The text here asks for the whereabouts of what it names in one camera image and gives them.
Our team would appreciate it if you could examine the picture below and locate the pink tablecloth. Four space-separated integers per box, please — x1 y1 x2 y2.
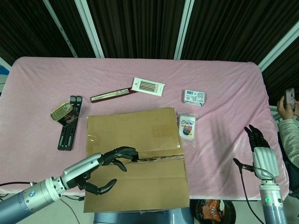
0 56 290 201

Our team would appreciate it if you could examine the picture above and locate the black floor cable with plug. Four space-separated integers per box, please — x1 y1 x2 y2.
63 195 85 202

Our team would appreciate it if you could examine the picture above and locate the dark red long slim case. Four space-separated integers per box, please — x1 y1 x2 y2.
90 87 137 103

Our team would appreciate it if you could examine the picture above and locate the black right hand cable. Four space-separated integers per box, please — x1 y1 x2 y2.
237 162 280 224

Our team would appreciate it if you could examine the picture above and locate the person's bare hand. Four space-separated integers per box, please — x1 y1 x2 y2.
276 98 299 121

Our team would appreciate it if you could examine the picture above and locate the clear plastic snack packet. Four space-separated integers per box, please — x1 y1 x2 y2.
177 112 199 148

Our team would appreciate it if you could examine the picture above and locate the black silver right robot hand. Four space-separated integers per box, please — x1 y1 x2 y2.
233 125 280 180

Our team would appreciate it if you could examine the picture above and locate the white metal frame post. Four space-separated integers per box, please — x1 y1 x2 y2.
174 0 195 60
74 0 105 58
43 0 78 58
258 22 299 72

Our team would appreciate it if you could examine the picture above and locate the orange snack bag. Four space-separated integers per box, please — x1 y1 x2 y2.
198 200 225 221

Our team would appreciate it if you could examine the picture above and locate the black round bin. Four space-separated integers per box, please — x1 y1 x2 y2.
190 199 235 224

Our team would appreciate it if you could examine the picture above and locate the person's striped sleeve forearm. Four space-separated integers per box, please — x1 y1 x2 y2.
277 118 299 165

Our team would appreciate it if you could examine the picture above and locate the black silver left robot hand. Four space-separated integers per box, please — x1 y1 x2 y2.
60 146 139 196

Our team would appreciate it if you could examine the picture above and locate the gold black rectangular tin can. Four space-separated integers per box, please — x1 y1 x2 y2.
50 102 80 127

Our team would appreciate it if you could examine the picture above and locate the black folding stand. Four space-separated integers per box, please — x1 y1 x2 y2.
57 95 84 152

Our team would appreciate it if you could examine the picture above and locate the small white blue carton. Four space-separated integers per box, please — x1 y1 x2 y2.
182 89 206 107

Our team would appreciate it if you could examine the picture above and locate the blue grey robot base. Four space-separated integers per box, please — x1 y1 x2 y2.
93 209 194 224

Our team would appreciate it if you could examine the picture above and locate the brown cardboard shipping box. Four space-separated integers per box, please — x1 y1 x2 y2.
83 106 190 213

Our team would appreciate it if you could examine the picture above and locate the blue white board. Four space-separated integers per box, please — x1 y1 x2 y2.
0 56 12 86

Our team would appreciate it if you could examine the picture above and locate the white colour pencil pack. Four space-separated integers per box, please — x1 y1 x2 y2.
131 77 166 98

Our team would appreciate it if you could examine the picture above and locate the white smartphone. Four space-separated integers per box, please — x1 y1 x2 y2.
284 88 295 110

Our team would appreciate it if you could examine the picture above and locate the white grey shelf frame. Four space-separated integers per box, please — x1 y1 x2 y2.
271 105 283 126

